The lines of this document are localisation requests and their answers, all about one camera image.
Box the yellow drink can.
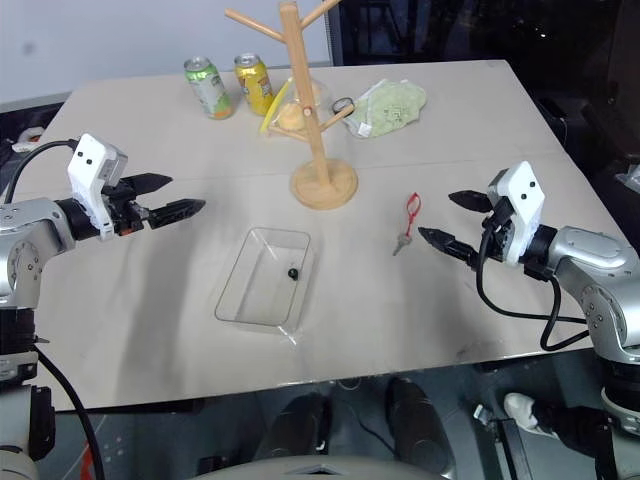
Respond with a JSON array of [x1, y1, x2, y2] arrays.
[[233, 52, 276, 118]]

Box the green cloth in plastic bag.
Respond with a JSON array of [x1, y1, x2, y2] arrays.
[[343, 78, 430, 140]]

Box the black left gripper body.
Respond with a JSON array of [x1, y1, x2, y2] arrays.
[[101, 177, 154, 237]]

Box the silver key with red loop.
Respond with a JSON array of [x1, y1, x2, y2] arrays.
[[391, 191, 424, 258]]

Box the white shoe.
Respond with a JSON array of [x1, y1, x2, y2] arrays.
[[502, 392, 547, 435]]

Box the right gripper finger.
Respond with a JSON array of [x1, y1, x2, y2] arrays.
[[417, 225, 482, 267], [447, 189, 494, 214]]

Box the green drink can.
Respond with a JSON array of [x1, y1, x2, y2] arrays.
[[183, 55, 236, 121]]

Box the white object beside table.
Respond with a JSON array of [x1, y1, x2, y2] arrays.
[[10, 126, 47, 154]]

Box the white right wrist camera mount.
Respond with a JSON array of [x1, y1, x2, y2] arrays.
[[487, 160, 547, 265]]

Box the clear bag with yellow bread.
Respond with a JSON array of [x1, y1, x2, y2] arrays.
[[258, 76, 332, 145]]

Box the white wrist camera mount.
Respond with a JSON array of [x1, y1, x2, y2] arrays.
[[487, 160, 547, 265], [66, 132, 129, 239]]

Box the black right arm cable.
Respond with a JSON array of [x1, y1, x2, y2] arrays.
[[474, 213, 590, 352]]

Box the grey robot torso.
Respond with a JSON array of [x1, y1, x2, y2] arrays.
[[197, 453, 454, 480]]

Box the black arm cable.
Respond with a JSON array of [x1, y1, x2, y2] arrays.
[[0, 140, 79, 204], [474, 213, 590, 352]]

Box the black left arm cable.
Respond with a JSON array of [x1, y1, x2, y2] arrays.
[[0, 140, 79, 204]]

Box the black body cable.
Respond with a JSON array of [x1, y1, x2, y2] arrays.
[[33, 347, 107, 480]]

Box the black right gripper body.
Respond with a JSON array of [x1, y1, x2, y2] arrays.
[[476, 196, 515, 262]]

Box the clear plastic tray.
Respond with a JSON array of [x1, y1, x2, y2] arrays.
[[213, 226, 317, 346]]

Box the dark rounded robot foot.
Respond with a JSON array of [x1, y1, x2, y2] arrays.
[[268, 393, 332, 460], [385, 376, 452, 475]]

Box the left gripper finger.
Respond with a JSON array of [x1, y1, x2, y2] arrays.
[[147, 198, 207, 231], [126, 172, 174, 199]]

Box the wooden branch hanging rack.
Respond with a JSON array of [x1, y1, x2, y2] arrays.
[[224, 0, 360, 210]]

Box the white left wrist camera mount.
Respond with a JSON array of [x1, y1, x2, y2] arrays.
[[66, 132, 129, 239]]

